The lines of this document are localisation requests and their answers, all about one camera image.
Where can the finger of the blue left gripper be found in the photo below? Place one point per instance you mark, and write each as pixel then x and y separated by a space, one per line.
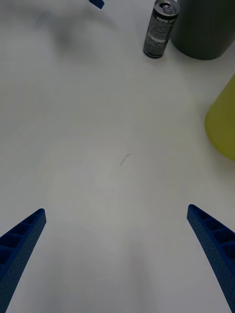
pixel 97 3

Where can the black drink can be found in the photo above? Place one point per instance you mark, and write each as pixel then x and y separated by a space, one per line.
pixel 159 31

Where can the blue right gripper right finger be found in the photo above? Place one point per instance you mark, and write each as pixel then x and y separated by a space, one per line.
pixel 215 247

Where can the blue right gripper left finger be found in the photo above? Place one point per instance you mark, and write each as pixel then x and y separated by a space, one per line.
pixel 18 254

